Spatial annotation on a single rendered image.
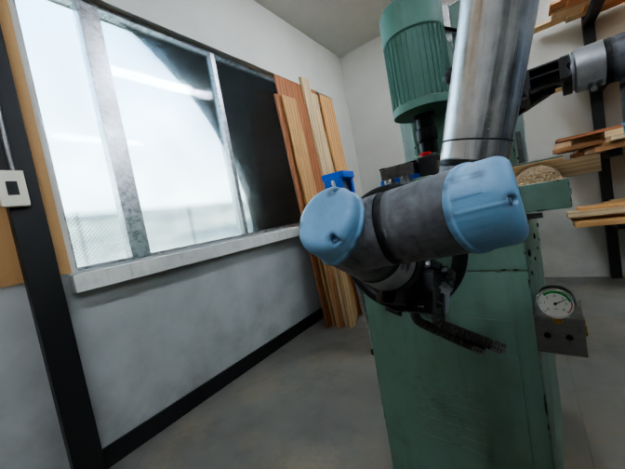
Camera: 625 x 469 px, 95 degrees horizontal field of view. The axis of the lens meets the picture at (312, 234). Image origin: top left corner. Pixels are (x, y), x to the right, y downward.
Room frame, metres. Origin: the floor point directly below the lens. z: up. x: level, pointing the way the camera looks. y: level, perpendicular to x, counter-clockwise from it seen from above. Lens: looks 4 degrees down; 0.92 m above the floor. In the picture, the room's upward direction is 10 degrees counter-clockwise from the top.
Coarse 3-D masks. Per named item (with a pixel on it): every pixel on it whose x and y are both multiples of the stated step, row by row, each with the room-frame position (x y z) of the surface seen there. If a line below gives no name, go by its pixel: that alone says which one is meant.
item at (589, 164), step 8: (568, 160) 0.68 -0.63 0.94; (576, 160) 0.68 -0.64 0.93; (584, 160) 0.67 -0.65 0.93; (592, 160) 0.66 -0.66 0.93; (600, 160) 0.65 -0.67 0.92; (560, 168) 0.69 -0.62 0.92; (568, 168) 0.68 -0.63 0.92; (576, 168) 0.68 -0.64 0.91; (584, 168) 0.67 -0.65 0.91; (592, 168) 0.66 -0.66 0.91; (600, 168) 0.65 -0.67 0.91; (568, 176) 0.69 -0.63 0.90
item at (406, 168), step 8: (424, 160) 0.70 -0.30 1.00; (432, 160) 0.68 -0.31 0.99; (392, 168) 0.72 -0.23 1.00; (400, 168) 0.71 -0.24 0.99; (408, 168) 0.69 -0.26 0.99; (416, 168) 0.70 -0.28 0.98; (424, 168) 0.70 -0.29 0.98; (432, 168) 0.68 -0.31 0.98; (384, 176) 0.74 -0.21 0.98; (392, 176) 0.72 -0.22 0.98; (400, 176) 0.71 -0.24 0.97; (416, 176) 0.69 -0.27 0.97; (424, 176) 0.70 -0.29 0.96; (384, 184) 0.74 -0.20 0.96
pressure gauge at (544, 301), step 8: (544, 288) 0.57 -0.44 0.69; (552, 288) 0.55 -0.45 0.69; (560, 288) 0.55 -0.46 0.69; (544, 296) 0.56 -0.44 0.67; (552, 296) 0.55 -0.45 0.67; (560, 296) 0.55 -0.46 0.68; (568, 296) 0.54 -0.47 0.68; (536, 304) 0.57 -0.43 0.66; (544, 304) 0.56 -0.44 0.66; (552, 304) 0.56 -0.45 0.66; (560, 304) 0.55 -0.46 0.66; (568, 304) 0.54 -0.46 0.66; (576, 304) 0.53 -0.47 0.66; (544, 312) 0.57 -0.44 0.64; (552, 312) 0.56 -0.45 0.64; (560, 312) 0.55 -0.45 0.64; (568, 312) 0.54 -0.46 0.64; (560, 320) 0.57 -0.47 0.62
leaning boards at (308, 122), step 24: (288, 96) 2.51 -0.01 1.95; (312, 96) 2.79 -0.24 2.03; (288, 120) 2.35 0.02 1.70; (312, 120) 2.66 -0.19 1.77; (336, 120) 2.99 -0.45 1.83; (288, 144) 2.33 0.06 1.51; (312, 144) 2.61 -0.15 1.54; (336, 144) 2.89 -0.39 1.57; (312, 168) 2.54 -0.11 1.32; (336, 168) 2.80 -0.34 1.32; (312, 192) 2.41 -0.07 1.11; (312, 264) 2.28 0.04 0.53; (336, 288) 2.25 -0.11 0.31; (336, 312) 2.21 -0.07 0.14; (360, 312) 2.46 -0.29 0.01
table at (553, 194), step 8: (528, 184) 0.62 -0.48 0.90; (536, 184) 0.61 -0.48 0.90; (544, 184) 0.60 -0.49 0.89; (552, 184) 0.59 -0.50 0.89; (560, 184) 0.58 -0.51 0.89; (568, 184) 0.57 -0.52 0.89; (520, 192) 0.62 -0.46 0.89; (528, 192) 0.61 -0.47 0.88; (536, 192) 0.61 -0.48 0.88; (544, 192) 0.60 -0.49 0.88; (552, 192) 0.59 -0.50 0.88; (560, 192) 0.58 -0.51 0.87; (568, 192) 0.57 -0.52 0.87; (528, 200) 0.62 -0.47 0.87; (536, 200) 0.61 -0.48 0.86; (544, 200) 0.60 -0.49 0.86; (552, 200) 0.59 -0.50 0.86; (560, 200) 0.58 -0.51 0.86; (568, 200) 0.57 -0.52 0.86; (528, 208) 0.62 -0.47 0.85; (536, 208) 0.61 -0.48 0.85; (544, 208) 0.60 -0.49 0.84; (552, 208) 0.59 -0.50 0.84
